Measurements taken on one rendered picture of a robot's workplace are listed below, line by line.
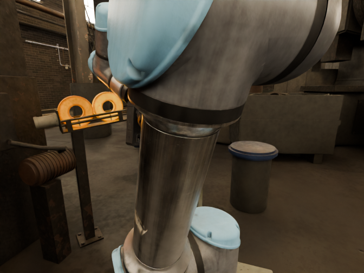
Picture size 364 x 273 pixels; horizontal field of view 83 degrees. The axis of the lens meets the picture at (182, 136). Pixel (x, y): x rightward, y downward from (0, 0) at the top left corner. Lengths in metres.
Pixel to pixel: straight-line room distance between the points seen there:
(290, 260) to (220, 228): 0.85
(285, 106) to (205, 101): 2.25
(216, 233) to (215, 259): 0.05
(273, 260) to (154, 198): 1.05
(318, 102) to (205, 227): 2.22
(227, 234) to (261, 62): 0.34
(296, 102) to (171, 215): 2.25
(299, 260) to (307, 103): 1.62
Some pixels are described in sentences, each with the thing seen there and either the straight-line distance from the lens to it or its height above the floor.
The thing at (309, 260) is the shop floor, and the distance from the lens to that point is 1.32.
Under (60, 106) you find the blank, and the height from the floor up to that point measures 0.73.
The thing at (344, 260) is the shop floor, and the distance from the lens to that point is 1.41.
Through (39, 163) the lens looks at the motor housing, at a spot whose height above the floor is 0.51.
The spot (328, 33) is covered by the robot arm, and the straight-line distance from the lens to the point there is 0.23.
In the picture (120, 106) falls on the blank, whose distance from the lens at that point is 1.16.
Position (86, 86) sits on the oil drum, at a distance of 3.53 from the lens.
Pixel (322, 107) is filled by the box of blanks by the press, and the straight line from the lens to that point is 2.56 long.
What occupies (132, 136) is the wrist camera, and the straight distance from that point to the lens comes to 0.52.
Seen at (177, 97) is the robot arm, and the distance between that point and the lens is 0.15.
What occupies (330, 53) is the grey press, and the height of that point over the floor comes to 1.26.
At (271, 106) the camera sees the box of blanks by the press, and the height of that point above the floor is 0.63.
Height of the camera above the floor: 0.82
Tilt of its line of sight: 14 degrees down
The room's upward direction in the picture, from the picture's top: straight up
